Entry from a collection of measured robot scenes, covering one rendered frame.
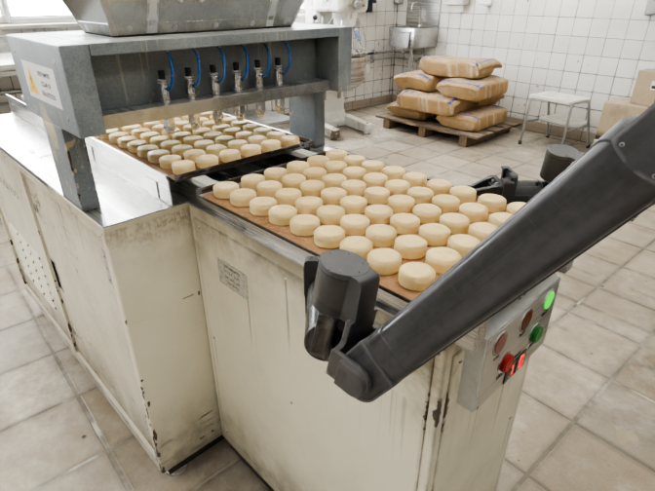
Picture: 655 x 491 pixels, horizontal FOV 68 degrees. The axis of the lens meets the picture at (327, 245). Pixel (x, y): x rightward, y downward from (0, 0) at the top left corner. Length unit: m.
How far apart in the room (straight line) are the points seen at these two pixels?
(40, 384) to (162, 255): 1.05
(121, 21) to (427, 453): 0.96
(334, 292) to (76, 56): 0.66
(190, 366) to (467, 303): 1.00
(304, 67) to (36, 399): 1.45
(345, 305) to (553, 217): 0.24
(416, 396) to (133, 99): 0.81
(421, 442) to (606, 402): 1.25
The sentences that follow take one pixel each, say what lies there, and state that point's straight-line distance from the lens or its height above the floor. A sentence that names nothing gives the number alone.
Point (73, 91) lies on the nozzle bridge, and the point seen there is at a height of 1.10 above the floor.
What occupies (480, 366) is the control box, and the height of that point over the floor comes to 0.79.
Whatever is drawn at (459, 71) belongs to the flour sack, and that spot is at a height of 0.60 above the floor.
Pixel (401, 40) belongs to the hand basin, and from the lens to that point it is 5.82.
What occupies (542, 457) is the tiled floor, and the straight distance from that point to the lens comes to 1.74.
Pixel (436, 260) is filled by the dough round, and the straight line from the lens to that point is 0.70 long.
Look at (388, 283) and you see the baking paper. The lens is 0.68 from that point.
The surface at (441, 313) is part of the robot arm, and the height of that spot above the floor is 1.00.
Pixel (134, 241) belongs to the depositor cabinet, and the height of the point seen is 0.79.
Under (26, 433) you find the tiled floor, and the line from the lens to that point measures 1.93.
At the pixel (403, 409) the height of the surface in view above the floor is 0.68.
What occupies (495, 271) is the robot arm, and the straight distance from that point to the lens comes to 0.42.
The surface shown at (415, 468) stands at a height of 0.57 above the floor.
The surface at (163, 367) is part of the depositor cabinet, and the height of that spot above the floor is 0.43.
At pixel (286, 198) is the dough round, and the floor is 0.92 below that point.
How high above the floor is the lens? 1.26
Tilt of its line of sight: 28 degrees down
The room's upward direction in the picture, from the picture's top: straight up
